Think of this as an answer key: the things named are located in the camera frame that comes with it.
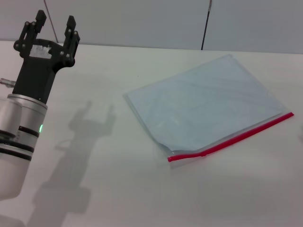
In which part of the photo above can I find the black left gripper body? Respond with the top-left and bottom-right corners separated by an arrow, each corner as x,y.
12,37 -> 76,104

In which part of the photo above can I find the clear document bag red zipper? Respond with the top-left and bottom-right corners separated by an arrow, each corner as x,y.
123,54 -> 295,170

